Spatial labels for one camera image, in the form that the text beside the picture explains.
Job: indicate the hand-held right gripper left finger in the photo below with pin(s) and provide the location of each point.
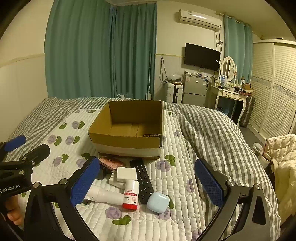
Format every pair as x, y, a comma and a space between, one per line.
84, 184

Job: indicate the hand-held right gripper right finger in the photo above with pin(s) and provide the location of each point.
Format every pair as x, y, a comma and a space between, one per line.
209, 185

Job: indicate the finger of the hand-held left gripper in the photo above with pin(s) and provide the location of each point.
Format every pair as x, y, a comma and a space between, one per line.
38, 151
15, 142

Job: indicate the small black item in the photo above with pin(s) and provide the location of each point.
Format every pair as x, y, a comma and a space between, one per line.
103, 175

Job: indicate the white cylindrical device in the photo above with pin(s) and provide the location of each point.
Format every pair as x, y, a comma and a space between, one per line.
104, 195

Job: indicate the pink wallet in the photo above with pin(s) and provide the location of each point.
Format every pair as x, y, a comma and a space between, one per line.
111, 163

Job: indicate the small white box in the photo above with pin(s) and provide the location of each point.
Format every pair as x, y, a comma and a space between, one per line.
126, 173

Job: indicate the white bottle with red cap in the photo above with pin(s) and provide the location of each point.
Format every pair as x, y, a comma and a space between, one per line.
130, 195

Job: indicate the light blue earbud case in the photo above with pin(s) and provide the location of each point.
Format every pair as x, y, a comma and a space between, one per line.
158, 202

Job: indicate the black remote control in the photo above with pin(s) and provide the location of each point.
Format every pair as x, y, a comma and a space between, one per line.
143, 183

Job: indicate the cardboard box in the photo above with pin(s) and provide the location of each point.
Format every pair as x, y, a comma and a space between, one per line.
129, 136

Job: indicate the person's left hand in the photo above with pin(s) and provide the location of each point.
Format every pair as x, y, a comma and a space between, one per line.
12, 214

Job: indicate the grey checkered blanket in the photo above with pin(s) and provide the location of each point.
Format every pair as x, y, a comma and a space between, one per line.
208, 129

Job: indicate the white trash can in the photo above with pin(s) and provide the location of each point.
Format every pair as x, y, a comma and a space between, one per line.
256, 150

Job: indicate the white cup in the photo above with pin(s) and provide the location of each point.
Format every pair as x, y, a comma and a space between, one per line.
265, 160

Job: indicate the cream quilted jacket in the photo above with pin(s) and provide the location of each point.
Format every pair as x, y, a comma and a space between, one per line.
285, 166

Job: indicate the dark suitcase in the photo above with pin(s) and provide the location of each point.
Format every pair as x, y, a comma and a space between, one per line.
247, 111

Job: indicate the white vanity table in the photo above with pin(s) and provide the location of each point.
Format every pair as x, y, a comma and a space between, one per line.
229, 93

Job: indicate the silver refrigerator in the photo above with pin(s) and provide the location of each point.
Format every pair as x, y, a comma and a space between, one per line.
194, 91

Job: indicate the clear water jug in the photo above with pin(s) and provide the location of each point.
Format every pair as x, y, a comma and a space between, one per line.
123, 95

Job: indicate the white drawer cabinet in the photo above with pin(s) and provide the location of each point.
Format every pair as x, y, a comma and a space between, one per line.
173, 92

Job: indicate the wide teal curtain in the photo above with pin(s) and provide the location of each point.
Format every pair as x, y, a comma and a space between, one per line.
78, 51

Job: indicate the white mop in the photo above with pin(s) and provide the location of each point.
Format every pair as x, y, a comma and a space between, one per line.
149, 92

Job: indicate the white slatted wardrobe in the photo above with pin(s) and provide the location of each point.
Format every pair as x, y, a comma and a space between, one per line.
272, 92

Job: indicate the white oval vanity mirror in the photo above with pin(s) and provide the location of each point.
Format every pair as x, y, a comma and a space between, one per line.
228, 68

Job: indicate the teal curtain beside wardrobe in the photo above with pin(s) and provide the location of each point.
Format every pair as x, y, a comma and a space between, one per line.
238, 51

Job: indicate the narrow teal curtain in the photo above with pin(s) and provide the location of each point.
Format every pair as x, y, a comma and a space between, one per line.
134, 51

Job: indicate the white air conditioner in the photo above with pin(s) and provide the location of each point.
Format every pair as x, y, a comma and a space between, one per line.
200, 19

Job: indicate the small picture frame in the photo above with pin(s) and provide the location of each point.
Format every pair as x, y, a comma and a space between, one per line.
223, 81

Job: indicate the black wall television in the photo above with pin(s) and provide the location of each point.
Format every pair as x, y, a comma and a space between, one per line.
201, 56

